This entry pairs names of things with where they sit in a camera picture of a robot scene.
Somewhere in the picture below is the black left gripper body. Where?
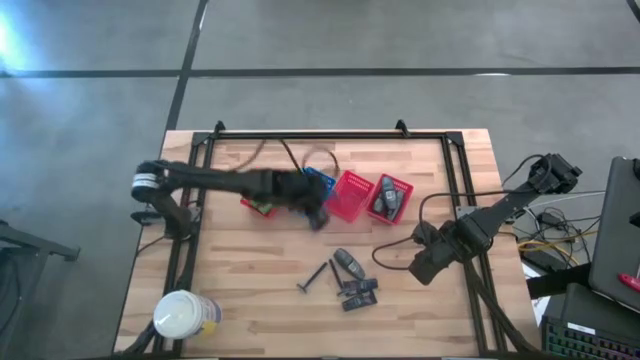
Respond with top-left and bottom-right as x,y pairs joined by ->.
259,169 -> 329,214

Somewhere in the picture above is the red basket with deodorants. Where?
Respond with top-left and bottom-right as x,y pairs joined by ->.
366,173 -> 415,226

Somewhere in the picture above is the black aluminium table frame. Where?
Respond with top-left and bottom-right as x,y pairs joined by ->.
149,119 -> 507,359

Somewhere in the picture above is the black stand foot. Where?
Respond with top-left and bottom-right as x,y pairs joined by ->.
0,219 -> 82,302

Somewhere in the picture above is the backlit black keyboard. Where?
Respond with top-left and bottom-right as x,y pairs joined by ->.
542,315 -> 640,360

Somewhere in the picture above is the yellow cable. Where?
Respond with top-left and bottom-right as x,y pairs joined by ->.
517,229 -> 600,255

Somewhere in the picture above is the white wipes canister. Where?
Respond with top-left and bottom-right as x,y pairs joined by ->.
152,289 -> 223,341

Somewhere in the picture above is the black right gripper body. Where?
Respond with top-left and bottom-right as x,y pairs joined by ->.
414,222 -> 469,274

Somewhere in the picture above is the red tool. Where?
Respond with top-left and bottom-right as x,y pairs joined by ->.
618,272 -> 640,294

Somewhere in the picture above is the blue plastic basket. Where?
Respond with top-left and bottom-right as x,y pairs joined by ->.
301,166 -> 337,202

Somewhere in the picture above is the grey laptop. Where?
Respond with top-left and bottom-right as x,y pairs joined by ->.
588,156 -> 640,312

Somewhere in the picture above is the red plastic basket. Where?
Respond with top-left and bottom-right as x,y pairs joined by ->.
327,169 -> 376,224

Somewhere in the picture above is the red basket with green packets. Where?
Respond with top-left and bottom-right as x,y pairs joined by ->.
239,197 -> 279,220

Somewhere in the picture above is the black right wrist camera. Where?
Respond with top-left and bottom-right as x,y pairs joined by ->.
410,222 -> 441,246

